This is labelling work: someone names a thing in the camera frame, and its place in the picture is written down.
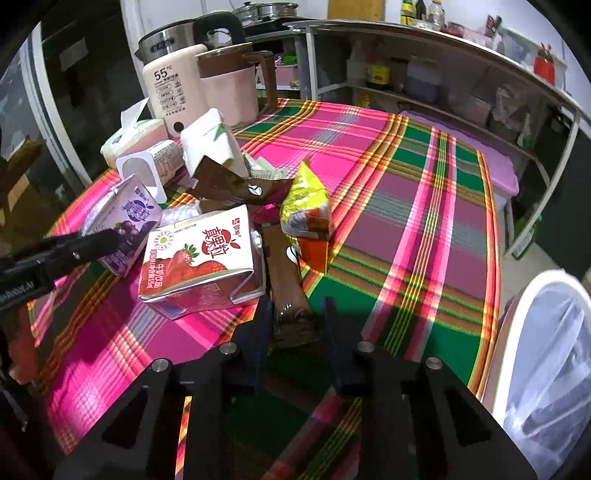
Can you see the pink storage box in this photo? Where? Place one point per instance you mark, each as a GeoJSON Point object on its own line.
{"type": "Point", "coordinates": [485, 157]}

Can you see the green label sauce bottle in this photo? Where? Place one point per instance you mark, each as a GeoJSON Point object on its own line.
{"type": "Point", "coordinates": [406, 13]}

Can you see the person's left hand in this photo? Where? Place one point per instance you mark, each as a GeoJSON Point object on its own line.
{"type": "Point", "coordinates": [23, 350]}

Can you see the brown flattened carton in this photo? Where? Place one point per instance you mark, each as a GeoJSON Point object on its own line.
{"type": "Point", "coordinates": [221, 184]}

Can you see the purple milk carton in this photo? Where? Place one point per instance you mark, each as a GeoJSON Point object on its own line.
{"type": "Point", "coordinates": [134, 212]}

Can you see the clear oil bottle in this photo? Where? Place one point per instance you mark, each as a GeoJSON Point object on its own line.
{"type": "Point", "coordinates": [437, 13]}

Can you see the white striped wrapper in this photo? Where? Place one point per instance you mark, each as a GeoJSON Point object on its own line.
{"type": "Point", "coordinates": [265, 173]}

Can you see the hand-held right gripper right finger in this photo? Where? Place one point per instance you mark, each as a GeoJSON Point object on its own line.
{"type": "Point", "coordinates": [330, 344]}

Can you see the yellow snack bag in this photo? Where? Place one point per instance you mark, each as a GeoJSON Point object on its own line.
{"type": "Point", "coordinates": [304, 203]}

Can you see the beige electric kettle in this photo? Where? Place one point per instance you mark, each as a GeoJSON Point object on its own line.
{"type": "Point", "coordinates": [166, 78]}

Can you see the clear plastic container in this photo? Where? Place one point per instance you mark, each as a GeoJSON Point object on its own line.
{"type": "Point", "coordinates": [517, 46]}

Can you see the green plastic bottle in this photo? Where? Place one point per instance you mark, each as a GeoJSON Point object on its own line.
{"type": "Point", "coordinates": [526, 240]}

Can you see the yellow label dark bottle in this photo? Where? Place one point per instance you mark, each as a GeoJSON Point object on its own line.
{"type": "Point", "coordinates": [379, 76]}

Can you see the small pink box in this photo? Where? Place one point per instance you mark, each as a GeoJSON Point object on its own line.
{"type": "Point", "coordinates": [478, 37]}

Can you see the plaid tablecloth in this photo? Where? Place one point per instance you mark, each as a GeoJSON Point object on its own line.
{"type": "Point", "coordinates": [392, 207]}

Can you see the grey kitchen shelf unit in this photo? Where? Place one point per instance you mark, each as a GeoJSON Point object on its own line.
{"type": "Point", "coordinates": [310, 60]}

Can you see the large purple plastic jug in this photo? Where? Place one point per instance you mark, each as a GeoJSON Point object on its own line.
{"type": "Point", "coordinates": [424, 81]}

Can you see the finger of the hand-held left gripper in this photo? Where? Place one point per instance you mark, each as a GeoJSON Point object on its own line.
{"type": "Point", "coordinates": [99, 242]}

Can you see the white plastic bottle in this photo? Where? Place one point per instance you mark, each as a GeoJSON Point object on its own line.
{"type": "Point", "coordinates": [356, 64]}

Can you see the pink basket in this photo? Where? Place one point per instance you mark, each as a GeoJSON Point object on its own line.
{"type": "Point", "coordinates": [281, 74]}

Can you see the white yogurt cup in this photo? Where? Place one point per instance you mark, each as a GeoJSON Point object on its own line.
{"type": "Point", "coordinates": [138, 170]}

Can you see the plastic bags on shelf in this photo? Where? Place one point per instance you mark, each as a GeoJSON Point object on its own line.
{"type": "Point", "coordinates": [510, 115]}

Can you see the wooden cutting board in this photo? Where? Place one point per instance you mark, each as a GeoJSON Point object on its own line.
{"type": "Point", "coordinates": [355, 9]}

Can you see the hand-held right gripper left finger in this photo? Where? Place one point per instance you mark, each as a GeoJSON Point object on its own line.
{"type": "Point", "coordinates": [261, 341]}

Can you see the black gas stove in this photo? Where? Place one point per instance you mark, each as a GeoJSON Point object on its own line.
{"type": "Point", "coordinates": [272, 28]}

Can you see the white carton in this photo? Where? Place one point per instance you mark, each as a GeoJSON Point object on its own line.
{"type": "Point", "coordinates": [207, 138]}

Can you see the red strawberry milk carton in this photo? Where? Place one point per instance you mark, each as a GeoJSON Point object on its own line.
{"type": "Point", "coordinates": [194, 263]}

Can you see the dark sauce bottle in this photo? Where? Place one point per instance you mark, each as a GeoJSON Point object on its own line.
{"type": "Point", "coordinates": [421, 9]}

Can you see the translucent bin liner bag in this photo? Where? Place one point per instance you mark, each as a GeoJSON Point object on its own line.
{"type": "Point", "coordinates": [554, 369]}

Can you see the white trash bin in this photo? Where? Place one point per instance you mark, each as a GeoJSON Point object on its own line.
{"type": "Point", "coordinates": [512, 332]}

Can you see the white tissue pack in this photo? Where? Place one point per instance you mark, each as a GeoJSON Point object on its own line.
{"type": "Point", "coordinates": [134, 136]}

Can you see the red tomato-shaped container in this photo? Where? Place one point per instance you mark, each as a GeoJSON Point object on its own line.
{"type": "Point", "coordinates": [545, 64]}

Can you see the clear plastic wrap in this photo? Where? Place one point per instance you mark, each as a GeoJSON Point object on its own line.
{"type": "Point", "coordinates": [180, 216]}

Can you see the brown bar wrapper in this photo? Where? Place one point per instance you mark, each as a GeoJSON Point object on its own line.
{"type": "Point", "coordinates": [286, 286]}

